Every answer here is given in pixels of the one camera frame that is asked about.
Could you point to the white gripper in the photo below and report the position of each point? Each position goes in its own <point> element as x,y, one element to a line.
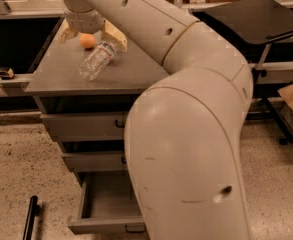
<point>84,23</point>

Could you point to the clear plastic water bottle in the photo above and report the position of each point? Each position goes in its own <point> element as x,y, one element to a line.
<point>96,61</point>

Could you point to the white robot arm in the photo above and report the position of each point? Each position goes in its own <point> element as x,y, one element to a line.
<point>182,135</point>

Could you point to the grey drawer cabinet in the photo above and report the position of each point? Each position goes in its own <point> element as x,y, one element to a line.
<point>84,111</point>

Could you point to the grey top drawer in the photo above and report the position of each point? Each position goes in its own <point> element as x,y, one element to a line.
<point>85,126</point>

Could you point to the grey drawer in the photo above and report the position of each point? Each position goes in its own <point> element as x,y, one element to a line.
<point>85,126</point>
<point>108,204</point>
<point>95,161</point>

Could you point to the grey middle drawer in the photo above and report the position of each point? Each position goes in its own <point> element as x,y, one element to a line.
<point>95,161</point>

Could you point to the grey bottom drawer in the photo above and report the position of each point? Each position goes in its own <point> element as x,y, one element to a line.
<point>108,204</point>

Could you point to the orange fruit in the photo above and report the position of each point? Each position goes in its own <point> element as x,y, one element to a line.
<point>87,41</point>

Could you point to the black stand table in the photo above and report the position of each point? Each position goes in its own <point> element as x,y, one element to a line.
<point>262,30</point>

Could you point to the black bar on floor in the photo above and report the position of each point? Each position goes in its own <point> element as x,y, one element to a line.
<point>33,211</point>

